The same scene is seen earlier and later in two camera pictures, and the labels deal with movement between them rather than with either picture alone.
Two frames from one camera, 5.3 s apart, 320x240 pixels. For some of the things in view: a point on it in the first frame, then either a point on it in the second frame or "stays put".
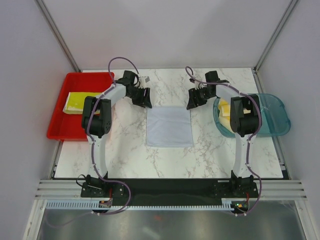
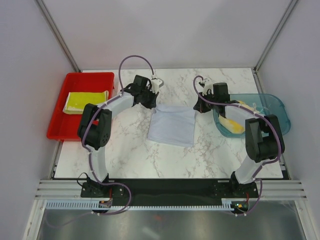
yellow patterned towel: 76,102 stays put
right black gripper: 193,102 -> 200,106
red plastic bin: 68,127 stays put
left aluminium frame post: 48,17 stays put
